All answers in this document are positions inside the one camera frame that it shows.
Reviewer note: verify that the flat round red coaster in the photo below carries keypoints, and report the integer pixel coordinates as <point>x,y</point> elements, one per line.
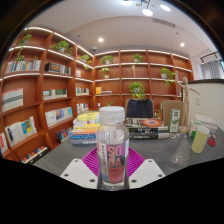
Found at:
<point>212,142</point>

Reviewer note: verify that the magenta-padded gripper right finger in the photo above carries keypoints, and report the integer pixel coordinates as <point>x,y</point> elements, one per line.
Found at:
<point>146,173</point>

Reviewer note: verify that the clear plastic drink bottle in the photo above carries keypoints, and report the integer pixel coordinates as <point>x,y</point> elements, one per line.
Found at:
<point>112,156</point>

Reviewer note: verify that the black ceiling track rail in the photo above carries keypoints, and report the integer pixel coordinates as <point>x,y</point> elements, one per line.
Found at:
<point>210,54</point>

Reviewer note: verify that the stack of white books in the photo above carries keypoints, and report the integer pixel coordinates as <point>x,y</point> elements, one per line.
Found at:
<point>208,121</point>

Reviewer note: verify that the small green white box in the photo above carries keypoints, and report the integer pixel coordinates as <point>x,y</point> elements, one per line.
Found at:
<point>194,128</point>

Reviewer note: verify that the stack of dark books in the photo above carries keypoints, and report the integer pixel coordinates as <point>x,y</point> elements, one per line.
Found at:
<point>146,128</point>

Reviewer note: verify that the yellow striped white mug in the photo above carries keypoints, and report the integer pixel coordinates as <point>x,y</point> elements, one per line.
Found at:
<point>200,140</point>

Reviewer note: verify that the white wall switch plate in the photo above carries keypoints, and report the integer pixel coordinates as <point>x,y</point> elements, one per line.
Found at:
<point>198,100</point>

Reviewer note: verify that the dark blue chair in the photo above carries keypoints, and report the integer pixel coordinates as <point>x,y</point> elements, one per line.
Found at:
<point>140,108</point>

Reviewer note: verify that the recessed ceiling spotlight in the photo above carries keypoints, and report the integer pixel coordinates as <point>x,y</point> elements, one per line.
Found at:
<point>182,44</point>
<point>100,39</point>

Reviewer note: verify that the tall green white carton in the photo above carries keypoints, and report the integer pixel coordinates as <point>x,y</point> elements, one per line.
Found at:
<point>174,120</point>

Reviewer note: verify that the branched globe ceiling lamp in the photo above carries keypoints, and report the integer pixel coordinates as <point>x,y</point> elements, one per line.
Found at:
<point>147,12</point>

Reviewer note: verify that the small round printed disc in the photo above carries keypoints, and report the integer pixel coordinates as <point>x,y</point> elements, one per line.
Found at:
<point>181,135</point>

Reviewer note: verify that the red-brown wall shelf unit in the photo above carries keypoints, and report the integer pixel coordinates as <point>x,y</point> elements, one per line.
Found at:
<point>66,86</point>

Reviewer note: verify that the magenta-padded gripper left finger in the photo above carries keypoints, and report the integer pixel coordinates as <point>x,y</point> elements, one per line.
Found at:
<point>78,173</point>

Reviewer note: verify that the stack of colourful books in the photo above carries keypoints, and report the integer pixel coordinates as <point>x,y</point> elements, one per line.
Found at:
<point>85,128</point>

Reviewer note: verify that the grey window curtain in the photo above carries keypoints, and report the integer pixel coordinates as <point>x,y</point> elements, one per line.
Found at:
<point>211,69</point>

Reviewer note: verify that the ceiling air vent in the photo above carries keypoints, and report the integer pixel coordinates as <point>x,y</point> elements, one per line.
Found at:
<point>163,22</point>

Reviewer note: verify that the tan upholstered chair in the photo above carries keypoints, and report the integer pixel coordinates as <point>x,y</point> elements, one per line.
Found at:
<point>168,110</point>

